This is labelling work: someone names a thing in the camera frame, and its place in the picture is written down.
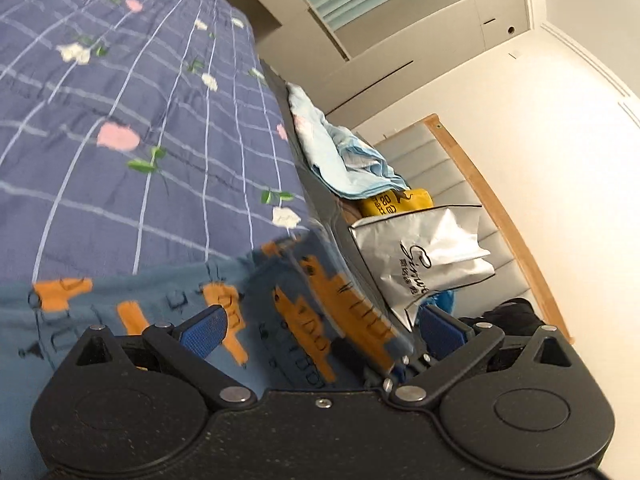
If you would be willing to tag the blue pants with orange print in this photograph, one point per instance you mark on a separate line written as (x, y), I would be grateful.
(280, 282)

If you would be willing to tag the grey padded headboard wooden frame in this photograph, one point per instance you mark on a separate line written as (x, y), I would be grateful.
(445, 162)

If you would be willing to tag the white built-in cabinet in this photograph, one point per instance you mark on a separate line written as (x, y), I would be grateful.
(450, 15)

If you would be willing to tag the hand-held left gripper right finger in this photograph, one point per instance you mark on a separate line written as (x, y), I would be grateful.
(442, 329)

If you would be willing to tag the blue plastic bag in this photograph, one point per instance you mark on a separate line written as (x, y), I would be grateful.
(443, 300)

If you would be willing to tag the blue plaid floral bedsheet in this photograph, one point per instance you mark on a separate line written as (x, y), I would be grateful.
(125, 100)

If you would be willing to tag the silver plastic bag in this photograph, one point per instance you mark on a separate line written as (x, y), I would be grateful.
(440, 250)

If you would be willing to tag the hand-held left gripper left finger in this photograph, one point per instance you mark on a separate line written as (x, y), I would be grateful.
(202, 332)

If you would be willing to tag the light blue crumpled cloth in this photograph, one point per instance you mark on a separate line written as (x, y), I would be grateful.
(327, 155)

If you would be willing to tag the black bag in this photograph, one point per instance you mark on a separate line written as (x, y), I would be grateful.
(515, 312)

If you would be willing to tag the dark grey mattress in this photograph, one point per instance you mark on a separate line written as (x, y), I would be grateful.
(321, 207)

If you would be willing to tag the yellow packet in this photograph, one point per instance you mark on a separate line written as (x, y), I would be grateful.
(395, 202)

